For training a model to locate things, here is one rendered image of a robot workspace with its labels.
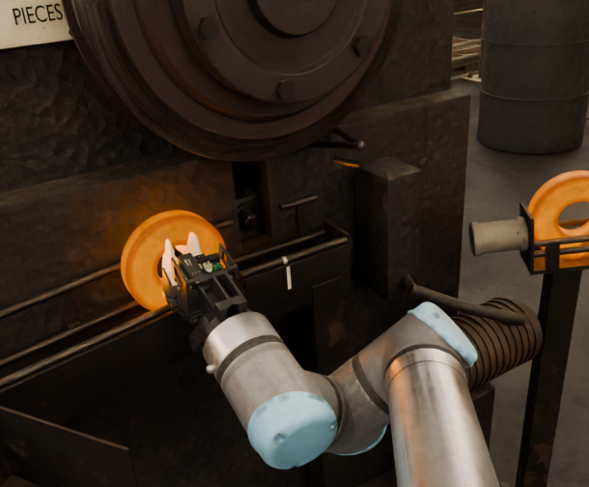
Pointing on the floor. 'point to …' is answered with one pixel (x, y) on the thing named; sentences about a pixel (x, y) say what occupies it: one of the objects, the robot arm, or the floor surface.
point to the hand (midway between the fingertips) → (173, 251)
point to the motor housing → (496, 352)
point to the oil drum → (537, 73)
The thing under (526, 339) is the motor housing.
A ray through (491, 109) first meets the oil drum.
